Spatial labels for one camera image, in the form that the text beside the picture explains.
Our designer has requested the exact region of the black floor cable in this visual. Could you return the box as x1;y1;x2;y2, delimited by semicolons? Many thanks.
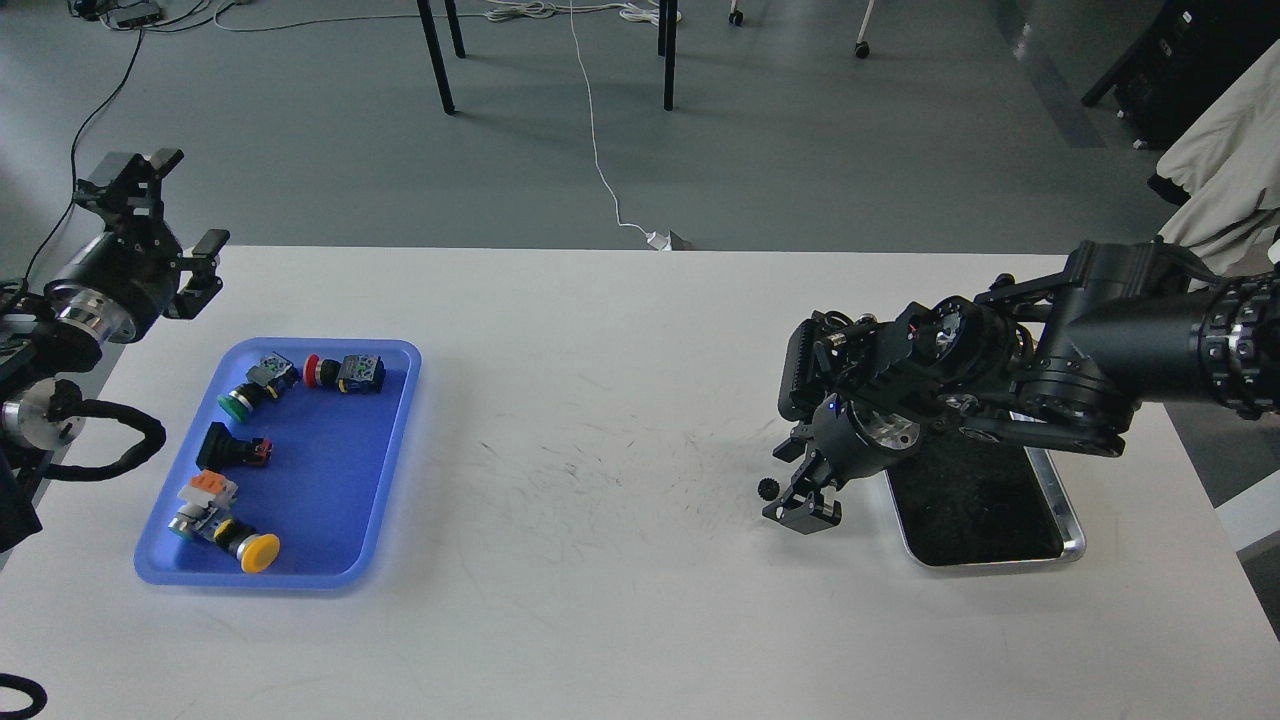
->
20;0;230;286

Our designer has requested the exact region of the red push button switch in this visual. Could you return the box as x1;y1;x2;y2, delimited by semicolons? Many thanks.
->
301;354;387;395

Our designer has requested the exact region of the white floor cable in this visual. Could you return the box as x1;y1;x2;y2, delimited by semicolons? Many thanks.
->
483;0;684;246

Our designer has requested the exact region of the green push button switch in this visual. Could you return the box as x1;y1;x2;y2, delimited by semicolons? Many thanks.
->
216;352;300;423

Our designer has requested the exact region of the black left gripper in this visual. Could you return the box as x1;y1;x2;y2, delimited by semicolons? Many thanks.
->
44;149;230;346

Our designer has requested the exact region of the black table leg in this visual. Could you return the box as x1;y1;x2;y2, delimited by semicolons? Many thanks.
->
657;0;678;111
415;0;467;117

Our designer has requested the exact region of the beige cloth cover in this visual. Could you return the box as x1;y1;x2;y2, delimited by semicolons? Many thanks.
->
1155;44;1279;275

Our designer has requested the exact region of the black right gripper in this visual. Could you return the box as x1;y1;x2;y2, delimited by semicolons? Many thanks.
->
762;395;924;533

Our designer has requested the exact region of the black table leg right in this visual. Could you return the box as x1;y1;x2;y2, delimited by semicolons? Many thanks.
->
657;0;678;111

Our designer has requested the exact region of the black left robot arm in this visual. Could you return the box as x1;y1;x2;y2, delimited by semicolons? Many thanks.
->
1;149;230;551

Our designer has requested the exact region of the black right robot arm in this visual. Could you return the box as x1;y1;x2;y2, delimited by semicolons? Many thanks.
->
758;241;1277;534

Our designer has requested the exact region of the silver metal tray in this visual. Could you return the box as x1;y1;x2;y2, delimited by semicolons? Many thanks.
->
884;429;1087;575

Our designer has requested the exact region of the white power adapter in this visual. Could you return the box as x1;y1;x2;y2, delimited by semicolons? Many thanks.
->
646;231;691;252

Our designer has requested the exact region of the black table leg left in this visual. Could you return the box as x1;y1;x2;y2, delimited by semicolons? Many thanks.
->
415;0;467;117

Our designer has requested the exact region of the black push button switch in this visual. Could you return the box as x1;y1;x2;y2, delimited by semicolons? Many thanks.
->
195;421;273;471

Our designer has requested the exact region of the yellow push button switch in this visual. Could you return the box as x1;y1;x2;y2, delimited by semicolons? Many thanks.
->
168;469;282;574

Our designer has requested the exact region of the blue plastic tray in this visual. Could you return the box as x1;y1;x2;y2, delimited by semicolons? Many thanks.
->
134;337;422;591

